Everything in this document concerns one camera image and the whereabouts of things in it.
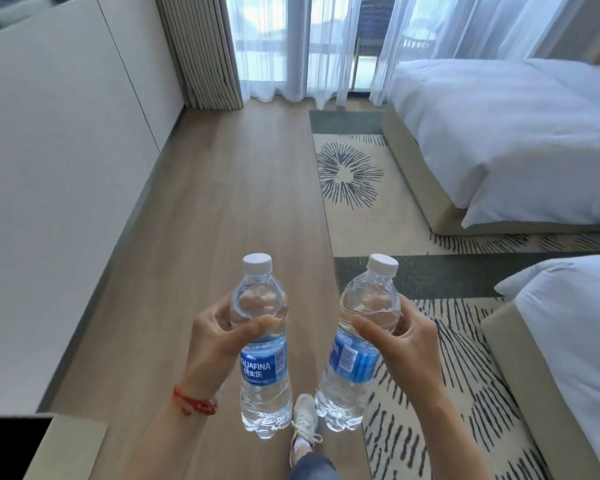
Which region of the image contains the person's left hand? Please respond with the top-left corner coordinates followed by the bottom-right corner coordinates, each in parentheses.
top-left (179, 292), bottom-right (283, 401)

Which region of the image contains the person's right hand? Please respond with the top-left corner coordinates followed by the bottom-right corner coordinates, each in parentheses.
top-left (351, 294), bottom-right (446, 395)

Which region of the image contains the clear plastic water bottle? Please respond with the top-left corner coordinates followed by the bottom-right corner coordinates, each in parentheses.
top-left (315, 253), bottom-right (403, 433)
top-left (229, 253), bottom-right (293, 441)

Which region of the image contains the person's right shoe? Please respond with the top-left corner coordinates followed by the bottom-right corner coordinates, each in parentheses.
top-left (289, 393), bottom-right (325, 468)

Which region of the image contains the person's right leg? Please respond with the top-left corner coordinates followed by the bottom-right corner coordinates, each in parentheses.
top-left (289, 452), bottom-right (342, 480)

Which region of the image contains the beige pleated curtain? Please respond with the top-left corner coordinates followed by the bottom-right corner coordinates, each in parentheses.
top-left (155, 0), bottom-right (245, 111)

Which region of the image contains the sheer white curtain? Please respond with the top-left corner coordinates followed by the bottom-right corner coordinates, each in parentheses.
top-left (225, 0), bottom-right (581, 108)

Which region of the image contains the dark outdoor chair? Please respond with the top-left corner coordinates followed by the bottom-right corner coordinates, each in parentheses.
top-left (352, 0), bottom-right (397, 91)

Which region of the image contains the dark glass window panel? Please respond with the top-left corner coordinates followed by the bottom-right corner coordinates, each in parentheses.
top-left (0, 0), bottom-right (83, 38)

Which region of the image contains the red string bracelet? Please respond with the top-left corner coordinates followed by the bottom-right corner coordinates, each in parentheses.
top-left (171, 385), bottom-right (219, 417)

